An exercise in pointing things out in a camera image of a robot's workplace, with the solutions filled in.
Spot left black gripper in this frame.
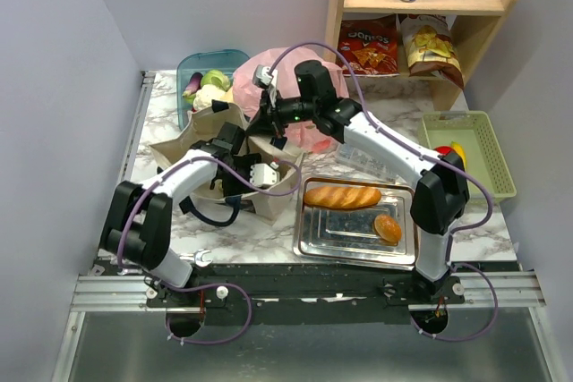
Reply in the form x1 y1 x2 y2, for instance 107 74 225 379
220 156 262 205

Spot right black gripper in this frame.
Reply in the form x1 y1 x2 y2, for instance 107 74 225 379
244 89 316 141

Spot pink plastic grocery bag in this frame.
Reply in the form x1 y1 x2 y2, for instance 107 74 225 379
232 47 349 153

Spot white cauliflower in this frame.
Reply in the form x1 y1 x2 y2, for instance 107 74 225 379
192 84 226 111

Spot beige canvas tote bag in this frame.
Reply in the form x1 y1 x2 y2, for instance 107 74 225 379
150 102 304 224

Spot purple eggplant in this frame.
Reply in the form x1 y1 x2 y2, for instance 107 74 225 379
182 72 203 98

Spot red chips bag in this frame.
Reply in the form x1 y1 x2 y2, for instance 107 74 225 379
338 14 399 76

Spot white cassava chips bag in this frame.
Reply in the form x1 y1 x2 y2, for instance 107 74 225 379
398 14 465 89

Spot red apple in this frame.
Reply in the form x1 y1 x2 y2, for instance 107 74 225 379
434 146 453 156

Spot yellow banana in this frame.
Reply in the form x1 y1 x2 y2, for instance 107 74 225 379
450 141 467 169

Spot white eggplant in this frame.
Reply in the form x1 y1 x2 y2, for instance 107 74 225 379
218 89 234 104

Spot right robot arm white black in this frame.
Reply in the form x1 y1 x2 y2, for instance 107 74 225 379
247 60 469 303

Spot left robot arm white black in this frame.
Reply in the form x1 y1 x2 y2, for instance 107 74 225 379
99 123 261 306

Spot green cabbage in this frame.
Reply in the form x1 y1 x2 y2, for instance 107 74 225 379
201 69 232 91

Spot teal plastic container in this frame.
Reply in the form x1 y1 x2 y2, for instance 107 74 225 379
176 49 250 131

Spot clear plastic screw box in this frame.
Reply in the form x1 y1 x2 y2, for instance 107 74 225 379
335 144 399 183

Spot long baguette bread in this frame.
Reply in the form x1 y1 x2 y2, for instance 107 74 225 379
304 186 382 210

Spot silver wrench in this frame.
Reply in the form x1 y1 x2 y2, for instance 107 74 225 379
180 249 213 267

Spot silver metal tray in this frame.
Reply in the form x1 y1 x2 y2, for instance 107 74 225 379
293 176 419 271

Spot round bread bun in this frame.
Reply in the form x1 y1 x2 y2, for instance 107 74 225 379
373 214 402 246

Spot green plastic basket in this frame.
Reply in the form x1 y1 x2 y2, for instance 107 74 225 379
418 111 517 203

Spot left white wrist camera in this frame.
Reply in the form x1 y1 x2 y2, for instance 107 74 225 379
249 163 280 189

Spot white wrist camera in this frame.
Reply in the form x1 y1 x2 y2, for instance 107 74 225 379
252 65 278 105
249 163 280 189

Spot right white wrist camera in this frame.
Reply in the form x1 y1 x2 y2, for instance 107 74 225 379
252 65 278 105

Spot black mounting base rail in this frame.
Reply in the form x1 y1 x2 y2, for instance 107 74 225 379
147 263 465 326

